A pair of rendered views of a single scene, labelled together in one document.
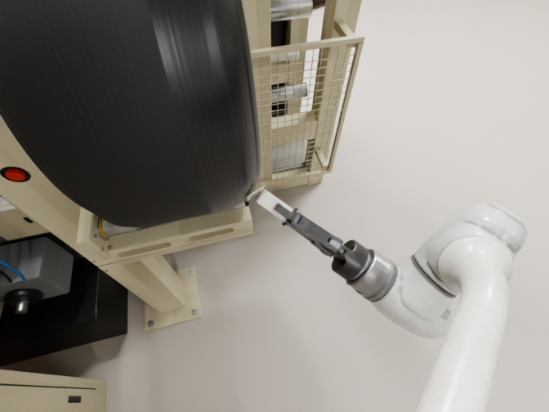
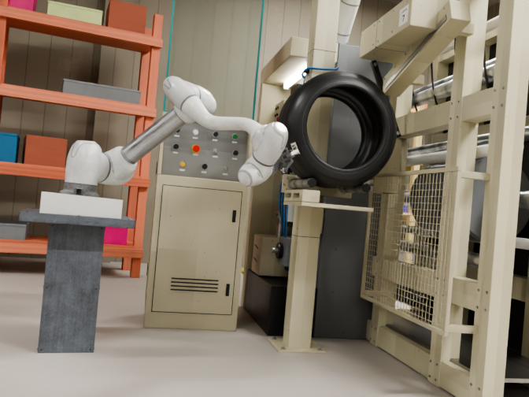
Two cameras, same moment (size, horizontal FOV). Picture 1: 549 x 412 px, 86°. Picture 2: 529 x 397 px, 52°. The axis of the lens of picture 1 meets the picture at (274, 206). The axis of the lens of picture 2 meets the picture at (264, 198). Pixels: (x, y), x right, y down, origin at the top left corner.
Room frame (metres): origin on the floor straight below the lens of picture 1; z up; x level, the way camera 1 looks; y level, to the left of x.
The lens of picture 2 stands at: (0.32, -2.55, 0.76)
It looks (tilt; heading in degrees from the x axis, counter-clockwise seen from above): 1 degrees up; 93
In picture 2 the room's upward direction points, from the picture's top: 5 degrees clockwise
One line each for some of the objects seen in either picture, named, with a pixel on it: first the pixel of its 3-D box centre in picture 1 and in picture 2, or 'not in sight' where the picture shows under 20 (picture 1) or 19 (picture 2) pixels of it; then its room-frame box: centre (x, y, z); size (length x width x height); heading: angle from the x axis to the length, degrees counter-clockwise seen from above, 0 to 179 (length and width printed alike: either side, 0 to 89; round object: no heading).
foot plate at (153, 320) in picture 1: (171, 297); (296, 344); (0.43, 0.52, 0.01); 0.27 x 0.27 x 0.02; 15
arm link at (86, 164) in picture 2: not in sight; (85, 162); (-0.71, 0.10, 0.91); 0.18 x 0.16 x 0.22; 66
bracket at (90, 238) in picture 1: (100, 183); (317, 187); (0.46, 0.45, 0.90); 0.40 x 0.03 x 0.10; 15
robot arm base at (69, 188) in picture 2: not in sight; (80, 190); (-0.71, 0.07, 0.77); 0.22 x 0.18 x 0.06; 109
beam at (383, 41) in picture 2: not in sight; (405, 32); (0.83, 0.23, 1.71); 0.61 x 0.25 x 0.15; 105
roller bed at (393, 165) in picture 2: not in sight; (380, 166); (0.82, 0.59, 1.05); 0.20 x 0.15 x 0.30; 105
